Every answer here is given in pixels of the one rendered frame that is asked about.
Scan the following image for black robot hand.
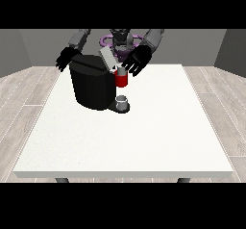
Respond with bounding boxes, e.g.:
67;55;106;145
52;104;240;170
55;46;82;72
121;44;153;78

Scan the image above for grey robot trunk purple rings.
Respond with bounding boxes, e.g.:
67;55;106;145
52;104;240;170
99;29;144;63

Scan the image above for black coffee machine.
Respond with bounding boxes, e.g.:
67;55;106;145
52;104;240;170
68;54;131;115

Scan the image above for red pod holder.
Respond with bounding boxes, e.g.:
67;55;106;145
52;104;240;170
114;69;129;89

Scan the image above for pale grey machine lid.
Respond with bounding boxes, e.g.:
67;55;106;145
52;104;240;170
98;45;119;71

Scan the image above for small grey cup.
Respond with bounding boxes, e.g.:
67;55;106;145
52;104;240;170
114;94;130;112

